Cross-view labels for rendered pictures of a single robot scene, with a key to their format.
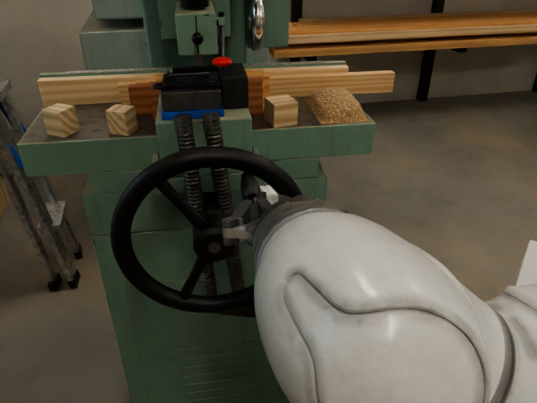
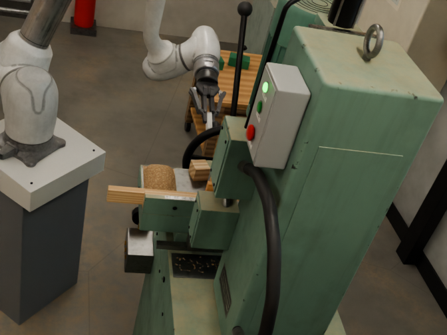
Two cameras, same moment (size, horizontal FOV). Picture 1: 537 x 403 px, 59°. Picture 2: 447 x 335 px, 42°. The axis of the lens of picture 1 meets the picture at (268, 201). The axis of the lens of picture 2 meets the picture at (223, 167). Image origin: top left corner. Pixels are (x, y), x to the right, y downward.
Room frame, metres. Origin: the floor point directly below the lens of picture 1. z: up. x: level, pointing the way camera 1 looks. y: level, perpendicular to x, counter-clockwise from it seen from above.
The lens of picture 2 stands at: (2.14, -0.16, 1.91)
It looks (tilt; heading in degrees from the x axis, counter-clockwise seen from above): 35 degrees down; 171
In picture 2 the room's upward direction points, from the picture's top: 16 degrees clockwise
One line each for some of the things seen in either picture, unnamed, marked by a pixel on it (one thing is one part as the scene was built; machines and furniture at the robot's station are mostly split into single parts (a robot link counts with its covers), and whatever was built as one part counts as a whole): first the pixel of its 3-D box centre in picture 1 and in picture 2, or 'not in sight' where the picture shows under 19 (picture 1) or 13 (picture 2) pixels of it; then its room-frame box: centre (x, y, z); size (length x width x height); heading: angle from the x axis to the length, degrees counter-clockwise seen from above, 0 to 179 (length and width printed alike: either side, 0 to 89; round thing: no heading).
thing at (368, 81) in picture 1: (260, 87); (210, 201); (0.92, 0.01, 0.92); 0.54 x 0.02 x 0.04; 99
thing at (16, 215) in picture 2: not in sight; (24, 228); (0.51, -0.57, 0.30); 0.30 x 0.30 x 0.60; 57
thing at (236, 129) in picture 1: (204, 131); not in sight; (0.71, 0.10, 0.91); 0.15 x 0.14 x 0.09; 99
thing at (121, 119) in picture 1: (121, 119); not in sight; (0.75, 0.25, 0.92); 0.04 x 0.03 x 0.04; 75
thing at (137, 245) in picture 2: not in sight; (138, 250); (0.80, -0.15, 0.58); 0.12 x 0.08 x 0.08; 9
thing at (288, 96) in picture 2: not in sight; (275, 116); (1.24, 0.04, 1.40); 0.10 x 0.06 x 0.16; 9
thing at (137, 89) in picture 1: (196, 96); not in sight; (0.84, 0.13, 0.93); 0.24 x 0.02 x 0.05; 99
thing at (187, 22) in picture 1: (197, 30); not in sight; (0.92, 0.13, 1.03); 0.14 x 0.07 x 0.09; 9
